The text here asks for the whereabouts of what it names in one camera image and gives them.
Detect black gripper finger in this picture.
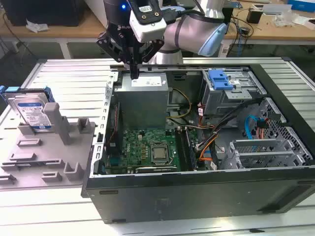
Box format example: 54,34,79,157
134,39,165,80
96,30,136,80

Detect hard disk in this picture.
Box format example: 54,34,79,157
0,85,54,135

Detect blue data wire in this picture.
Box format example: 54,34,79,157
245,115,262,146

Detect orange red yellow power wire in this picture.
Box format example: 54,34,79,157
255,118,269,146

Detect metal disk bay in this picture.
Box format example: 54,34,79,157
228,139,308,170

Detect wooden desk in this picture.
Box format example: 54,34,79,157
0,0,315,59

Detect grey power supply unit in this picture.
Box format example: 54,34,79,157
113,72,170,130

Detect black case fan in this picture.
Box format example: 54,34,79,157
107,100,124,158

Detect large black equipment case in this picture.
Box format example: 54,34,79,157
3,0,84,27

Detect blue plastic drive latch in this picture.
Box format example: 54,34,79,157
208,69,233,90

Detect crumpled white paper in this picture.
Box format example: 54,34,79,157
26,20,50,34

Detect grey metal drive cage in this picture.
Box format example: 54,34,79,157
200,68,268,118

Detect green motherboard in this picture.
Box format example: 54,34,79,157
105,127,209,174

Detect black RAM slot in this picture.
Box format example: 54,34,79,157
175,127,191,172

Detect silver CPU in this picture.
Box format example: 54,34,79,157
153,147,168,159

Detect small black box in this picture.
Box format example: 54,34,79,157
247,7,262,25

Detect RAM stick with chips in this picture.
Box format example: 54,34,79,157
184,127,198,170

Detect CPU socket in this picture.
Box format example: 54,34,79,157
149,144,172,164

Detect black graphics card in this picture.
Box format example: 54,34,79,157
134,166,178,174

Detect grey plastic parts rack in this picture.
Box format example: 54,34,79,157
0,102,96,191

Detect clear plastic bag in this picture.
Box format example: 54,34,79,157
272,12,298,28

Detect black open PC case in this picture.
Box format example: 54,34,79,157
81,64,315,224

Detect blue cardboard box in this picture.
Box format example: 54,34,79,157
287,0,315,12

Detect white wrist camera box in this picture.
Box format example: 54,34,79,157
129,9,167,43

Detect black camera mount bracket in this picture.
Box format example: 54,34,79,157
127,0,163,25

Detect black camera cable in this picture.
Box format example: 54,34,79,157
159,5,185,26

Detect yellow and black wires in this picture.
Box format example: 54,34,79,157
167,88,192,121

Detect blue network cable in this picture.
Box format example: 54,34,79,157
236,22,245,58

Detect black wire bundle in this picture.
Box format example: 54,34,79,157
195,97,268,153

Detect orange data wire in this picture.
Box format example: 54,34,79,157
198,145,215,162

